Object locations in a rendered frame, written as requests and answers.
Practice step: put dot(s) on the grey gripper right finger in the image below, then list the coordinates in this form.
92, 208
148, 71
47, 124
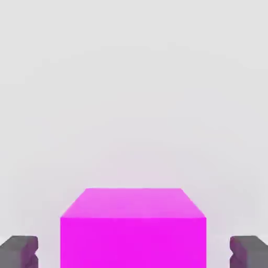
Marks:
251, 252

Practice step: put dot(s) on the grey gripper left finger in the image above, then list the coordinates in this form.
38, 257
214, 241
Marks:
16, 252

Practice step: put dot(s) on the small magenta cube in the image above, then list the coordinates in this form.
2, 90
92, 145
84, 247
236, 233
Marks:
133, 236

